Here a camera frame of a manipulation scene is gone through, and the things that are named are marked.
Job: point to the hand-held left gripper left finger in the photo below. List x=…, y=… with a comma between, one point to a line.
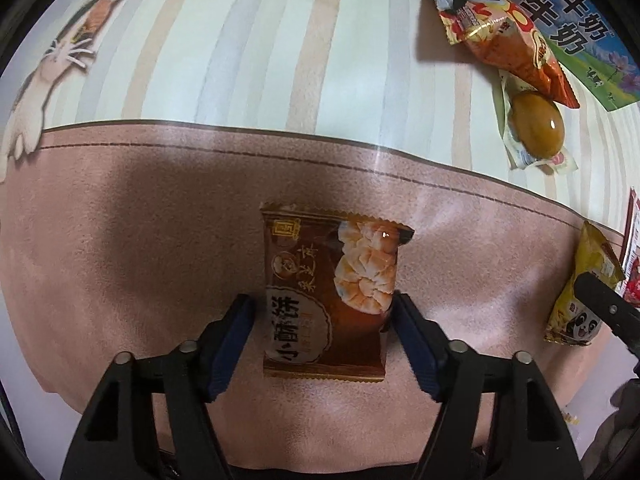
x=231, y=340

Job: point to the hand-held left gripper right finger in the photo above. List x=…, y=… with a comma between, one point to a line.
x=414, y=337

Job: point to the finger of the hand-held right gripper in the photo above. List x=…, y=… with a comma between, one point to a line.
x=607, y=307

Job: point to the yellow panda snack packet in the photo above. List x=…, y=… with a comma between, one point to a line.
x=582, y=295

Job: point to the brown pastry packet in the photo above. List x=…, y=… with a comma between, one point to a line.
x=325, y=300

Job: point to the cardboard box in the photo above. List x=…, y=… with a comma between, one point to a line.
x=550, y=25

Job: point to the pink white snack packet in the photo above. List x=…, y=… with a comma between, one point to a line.
x=634, y=225

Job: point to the dark fuzzy clothing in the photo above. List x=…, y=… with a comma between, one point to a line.
x=615, y=440

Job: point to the cat print blanket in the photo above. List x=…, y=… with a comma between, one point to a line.
x=200, y=160

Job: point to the braised egg packet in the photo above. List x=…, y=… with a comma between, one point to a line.
x=535, y=127

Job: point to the orange panda snack packet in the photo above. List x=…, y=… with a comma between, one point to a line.
x=505, y=35

